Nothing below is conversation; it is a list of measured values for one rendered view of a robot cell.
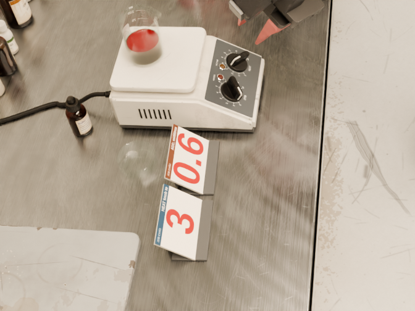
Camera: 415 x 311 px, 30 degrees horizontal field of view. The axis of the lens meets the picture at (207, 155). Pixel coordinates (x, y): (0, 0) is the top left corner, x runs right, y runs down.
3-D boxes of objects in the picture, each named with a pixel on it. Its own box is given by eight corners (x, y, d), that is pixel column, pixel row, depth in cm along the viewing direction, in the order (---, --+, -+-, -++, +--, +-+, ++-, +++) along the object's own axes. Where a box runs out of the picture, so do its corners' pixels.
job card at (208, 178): (219, 142, 108) (216, 123, 105) (213, 195, 103) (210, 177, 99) (176, 142, 109) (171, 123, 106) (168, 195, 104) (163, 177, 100)
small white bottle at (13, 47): (3, 49, 126) (-10, 21, 121) (16, 44, 126) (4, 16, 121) (7, 58, 124) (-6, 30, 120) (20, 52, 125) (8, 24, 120)
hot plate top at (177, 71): (207, 31, 111) (207, 26, 110) (194, 93, 104) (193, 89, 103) (127, 29, 113) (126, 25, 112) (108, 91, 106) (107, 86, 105)
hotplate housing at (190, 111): (265, 68, 116) (262, 28, 110) (255, 136, 108) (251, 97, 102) (123, 65, 120) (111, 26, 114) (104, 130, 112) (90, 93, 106)
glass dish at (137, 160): (153, 144, 109) (150, 135, 108) (162, 174, 106) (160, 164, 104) (115, 156, 109) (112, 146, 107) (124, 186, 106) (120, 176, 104)
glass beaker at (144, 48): (127, 73, 107) (114, 30, 101) (128, 45, 110) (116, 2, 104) (170, 68, 106) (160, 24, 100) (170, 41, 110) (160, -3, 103)
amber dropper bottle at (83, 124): (69, 135, 113) (55, 103, 107) (77, 120, 114) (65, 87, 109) (87, 138, 112) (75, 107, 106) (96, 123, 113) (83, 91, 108)
